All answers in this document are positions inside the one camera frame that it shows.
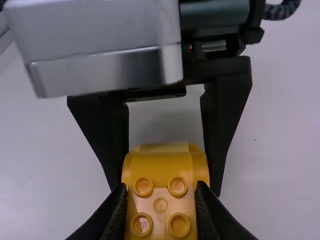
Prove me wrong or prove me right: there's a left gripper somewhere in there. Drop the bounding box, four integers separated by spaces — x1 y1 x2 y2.
97 0 266 104

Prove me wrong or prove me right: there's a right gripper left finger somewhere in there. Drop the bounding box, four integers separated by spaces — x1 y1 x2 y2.
65 183 129 240

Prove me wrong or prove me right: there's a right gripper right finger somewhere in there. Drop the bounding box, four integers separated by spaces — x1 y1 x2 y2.
195 181 255 240

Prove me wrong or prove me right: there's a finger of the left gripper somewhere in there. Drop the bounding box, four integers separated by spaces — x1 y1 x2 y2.
199 72 253 199
66 94 131 193

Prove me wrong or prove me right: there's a yellow toy car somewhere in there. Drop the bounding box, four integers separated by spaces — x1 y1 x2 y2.
120 140 211 240

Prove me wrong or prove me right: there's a black cable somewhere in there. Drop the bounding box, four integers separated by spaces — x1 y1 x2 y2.
262 0 301 21

